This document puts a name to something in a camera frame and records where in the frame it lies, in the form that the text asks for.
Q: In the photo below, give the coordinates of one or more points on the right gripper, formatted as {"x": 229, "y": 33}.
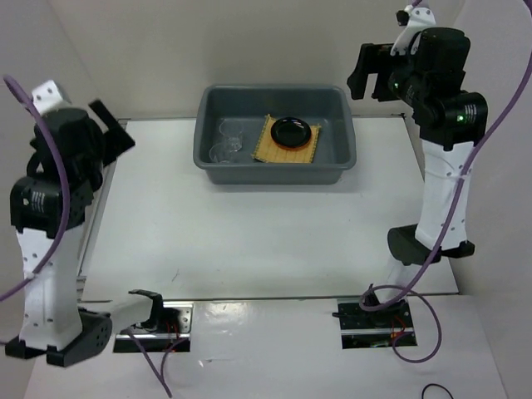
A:
{"x": 372, "y": 58}

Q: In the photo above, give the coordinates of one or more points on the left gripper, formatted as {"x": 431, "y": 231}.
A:
{"x": 117, "y": 139}

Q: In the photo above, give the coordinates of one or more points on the black plate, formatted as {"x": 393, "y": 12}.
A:
{"x": 290, "y": 129}

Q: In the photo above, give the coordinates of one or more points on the clear plastic cup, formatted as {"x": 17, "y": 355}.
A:
{"x": 232, "y": 133}
{"x": 221, "y": 153}

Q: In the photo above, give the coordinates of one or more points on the bamboo mat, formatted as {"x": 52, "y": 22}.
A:
{"x": 267, "y": 151}

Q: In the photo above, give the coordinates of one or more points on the orange plastic plate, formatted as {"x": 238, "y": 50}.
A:
{"x": 292, "y": 145}

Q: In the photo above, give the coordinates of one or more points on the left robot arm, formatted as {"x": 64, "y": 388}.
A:
{"x": 48, "y": 211}

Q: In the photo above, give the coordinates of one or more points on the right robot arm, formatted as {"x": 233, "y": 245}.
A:
{"x": 452, "y": 125}

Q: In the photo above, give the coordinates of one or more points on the grey plastic bin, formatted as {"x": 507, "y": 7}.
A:
{"x": 248, "y": 106}

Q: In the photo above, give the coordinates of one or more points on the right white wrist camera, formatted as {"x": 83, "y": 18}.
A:
{"x": 413, "y": 19}

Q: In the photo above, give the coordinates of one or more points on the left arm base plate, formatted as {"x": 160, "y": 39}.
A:
{"x": 173, "y": 326}

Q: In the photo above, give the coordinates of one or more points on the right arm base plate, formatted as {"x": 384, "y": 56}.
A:
{"x": 360, "y": 329}

